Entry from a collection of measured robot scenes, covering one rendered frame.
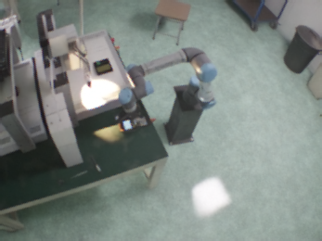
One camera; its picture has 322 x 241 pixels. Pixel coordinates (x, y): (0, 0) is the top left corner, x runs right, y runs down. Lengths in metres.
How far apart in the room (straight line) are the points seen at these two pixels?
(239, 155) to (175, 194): 0.77
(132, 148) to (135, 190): 0.76
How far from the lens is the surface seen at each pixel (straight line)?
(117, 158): 1.74
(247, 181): 2.74
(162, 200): 2.45
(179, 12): 3.20
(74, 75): 1.97
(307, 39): 3.63
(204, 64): 1.60
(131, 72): 1.58
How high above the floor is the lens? 2.37
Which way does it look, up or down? 60 degrees down
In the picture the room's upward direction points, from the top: 13 degrees clockwise
